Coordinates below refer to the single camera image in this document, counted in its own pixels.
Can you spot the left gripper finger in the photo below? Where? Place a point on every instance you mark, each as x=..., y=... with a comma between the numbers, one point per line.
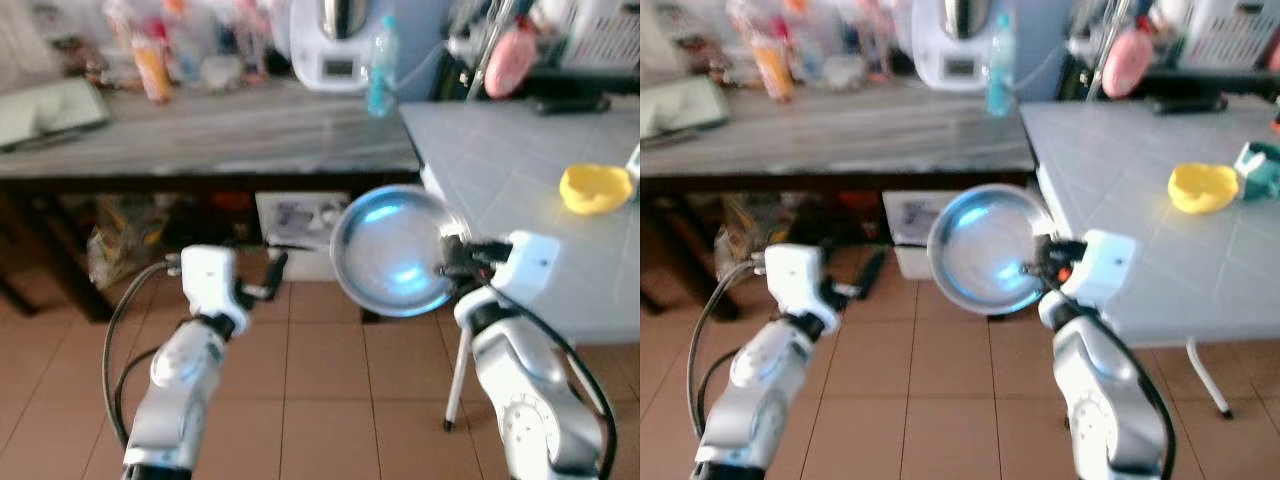
x=276, y=273
x=872, y=272

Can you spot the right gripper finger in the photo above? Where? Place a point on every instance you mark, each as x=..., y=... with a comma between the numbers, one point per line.
x=1036, y=262
x=452, y=257

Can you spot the round metal plate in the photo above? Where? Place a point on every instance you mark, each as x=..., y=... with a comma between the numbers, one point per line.
x=985, y=250
x=390, y=250

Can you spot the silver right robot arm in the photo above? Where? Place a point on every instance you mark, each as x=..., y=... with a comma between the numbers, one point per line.
x=530, y=400
x=1105, y=400

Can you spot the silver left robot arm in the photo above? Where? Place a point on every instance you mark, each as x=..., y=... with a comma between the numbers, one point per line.
x=755, y=390
x=180, y=390

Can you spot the white plastic bin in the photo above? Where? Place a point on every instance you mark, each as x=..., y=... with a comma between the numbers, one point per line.
x=910, y=225
x=295, y=225

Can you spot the white tiled folding table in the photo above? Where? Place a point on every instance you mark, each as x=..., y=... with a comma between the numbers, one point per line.
x=1140, y=200
x=520, y=170

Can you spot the yellow black printed bag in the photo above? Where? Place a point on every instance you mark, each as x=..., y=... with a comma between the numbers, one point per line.
x=125, y=240
x=745, y=240

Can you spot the yellow bowl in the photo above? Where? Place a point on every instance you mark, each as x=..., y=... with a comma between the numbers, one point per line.
x=1205, y=188
x=597, y=190

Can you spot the grey top wooden table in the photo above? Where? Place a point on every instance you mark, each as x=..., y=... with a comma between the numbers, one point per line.
x=860, y=140
x=230, y=140

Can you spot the teal box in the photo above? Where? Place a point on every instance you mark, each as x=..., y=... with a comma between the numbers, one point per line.
x=1260, y=170
x=634, y=162

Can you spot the black remote control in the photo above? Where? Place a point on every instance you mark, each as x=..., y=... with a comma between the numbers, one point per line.
x=572, y=104
x=1188, y=104

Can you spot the blue water bottle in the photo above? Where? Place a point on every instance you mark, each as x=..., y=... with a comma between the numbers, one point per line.
x=1002, y=70
x=381, y=70

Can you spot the orange sauce bottle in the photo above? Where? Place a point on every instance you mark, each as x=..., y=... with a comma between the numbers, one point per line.
x=774, y=70
x=153, y=72

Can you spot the white kitchen appliance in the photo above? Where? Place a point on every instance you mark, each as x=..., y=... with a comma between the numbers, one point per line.
x=335, y=50
x=955, y=50

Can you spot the green-rimmed white tray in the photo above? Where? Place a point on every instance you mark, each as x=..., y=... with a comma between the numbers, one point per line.
x=680, y=105
x=50, y=112

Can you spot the white slatted basket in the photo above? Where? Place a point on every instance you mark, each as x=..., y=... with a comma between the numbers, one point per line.
x=1225, y=35
x=600, y=35

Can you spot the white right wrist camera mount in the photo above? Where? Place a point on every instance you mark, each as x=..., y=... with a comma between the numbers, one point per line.
x=528, y=265
x=1100, y=265

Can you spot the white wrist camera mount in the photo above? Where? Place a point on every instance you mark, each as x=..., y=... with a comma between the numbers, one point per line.
x=528, y=265
x=1100, y=265
x=210, y=280
x=795, y=280

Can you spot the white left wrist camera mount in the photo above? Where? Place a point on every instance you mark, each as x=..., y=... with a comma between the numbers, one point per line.
x=210, y=280
x=795, y=280

